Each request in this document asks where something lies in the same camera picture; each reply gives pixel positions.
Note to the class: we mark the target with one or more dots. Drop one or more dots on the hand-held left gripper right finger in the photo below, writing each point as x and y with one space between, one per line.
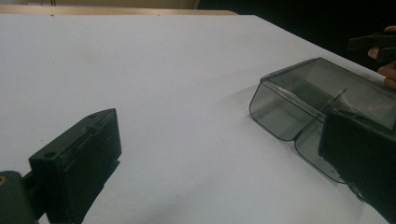
364 155

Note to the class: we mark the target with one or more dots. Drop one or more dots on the transparent grey compartment box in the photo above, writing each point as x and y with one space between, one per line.
280 112

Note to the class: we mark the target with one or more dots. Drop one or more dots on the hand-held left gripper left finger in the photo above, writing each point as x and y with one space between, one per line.
81 155

